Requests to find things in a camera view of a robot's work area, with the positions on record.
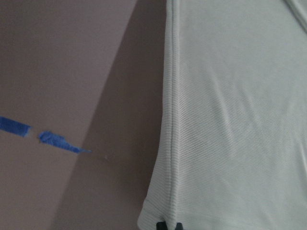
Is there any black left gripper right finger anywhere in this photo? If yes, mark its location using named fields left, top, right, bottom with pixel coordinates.
left=175, top=222, right=182, bottom=230

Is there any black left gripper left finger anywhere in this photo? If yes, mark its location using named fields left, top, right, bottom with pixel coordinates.
left=156, top=221, right=166, bottom=230

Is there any sage green t-shirt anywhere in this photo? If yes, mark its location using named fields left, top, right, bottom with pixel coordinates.
left=137, top=0, right=307, bottom=230

